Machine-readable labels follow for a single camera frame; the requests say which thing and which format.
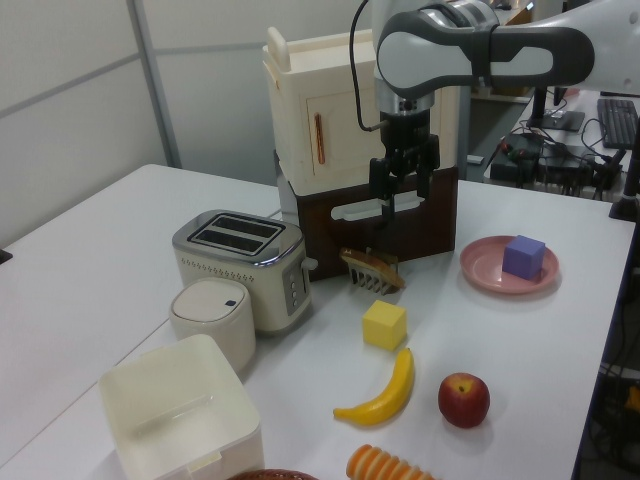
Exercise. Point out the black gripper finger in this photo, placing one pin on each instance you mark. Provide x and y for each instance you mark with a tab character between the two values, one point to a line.
380	180
428	165

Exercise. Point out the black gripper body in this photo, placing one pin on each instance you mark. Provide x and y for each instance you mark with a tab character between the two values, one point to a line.
406	132

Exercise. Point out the purple cube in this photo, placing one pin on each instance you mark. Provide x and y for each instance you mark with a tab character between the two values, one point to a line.
522	257

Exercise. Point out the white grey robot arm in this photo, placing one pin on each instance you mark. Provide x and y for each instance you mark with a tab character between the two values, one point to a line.
425	55

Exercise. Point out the yellow cube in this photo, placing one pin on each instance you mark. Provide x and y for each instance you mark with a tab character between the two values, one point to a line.
382	325

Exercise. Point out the dark brown drawer base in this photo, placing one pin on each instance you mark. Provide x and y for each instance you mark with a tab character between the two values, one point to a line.
432	225

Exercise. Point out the black electronics box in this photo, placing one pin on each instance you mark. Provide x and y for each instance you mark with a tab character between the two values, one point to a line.
515	160

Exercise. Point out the brown bread slice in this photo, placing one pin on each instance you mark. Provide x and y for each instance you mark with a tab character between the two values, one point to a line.
372	267

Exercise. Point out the metal toast rack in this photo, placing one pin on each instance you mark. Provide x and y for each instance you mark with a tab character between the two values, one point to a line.
367	284

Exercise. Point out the cream plastic cabinet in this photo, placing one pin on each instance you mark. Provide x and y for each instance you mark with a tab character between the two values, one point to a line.
310	75

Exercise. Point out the pink plate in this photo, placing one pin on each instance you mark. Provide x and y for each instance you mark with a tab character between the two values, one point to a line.
480	267

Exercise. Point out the black monitor stand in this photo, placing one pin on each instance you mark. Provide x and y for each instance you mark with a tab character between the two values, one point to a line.
555	120

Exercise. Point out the cream silver toaster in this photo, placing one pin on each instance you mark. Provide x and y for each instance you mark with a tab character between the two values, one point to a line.
235	272

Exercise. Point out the black keyboard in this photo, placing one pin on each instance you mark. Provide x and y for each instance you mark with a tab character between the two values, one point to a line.
619	122

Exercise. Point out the yellow banana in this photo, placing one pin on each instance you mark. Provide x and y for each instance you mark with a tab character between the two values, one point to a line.
395	395

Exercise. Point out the small cream trash can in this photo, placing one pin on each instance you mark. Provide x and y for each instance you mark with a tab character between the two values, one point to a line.
210	325

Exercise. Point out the red apple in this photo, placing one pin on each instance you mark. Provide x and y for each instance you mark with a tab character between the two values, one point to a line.
462	402

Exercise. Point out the orange striped bread loaf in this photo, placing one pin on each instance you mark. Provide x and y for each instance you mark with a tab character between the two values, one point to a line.
380	465

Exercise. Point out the brown wicker basket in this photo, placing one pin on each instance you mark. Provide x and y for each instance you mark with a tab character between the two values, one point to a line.
272	475

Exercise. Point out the white square plastic container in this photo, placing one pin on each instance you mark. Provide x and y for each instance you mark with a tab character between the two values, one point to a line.
200	450

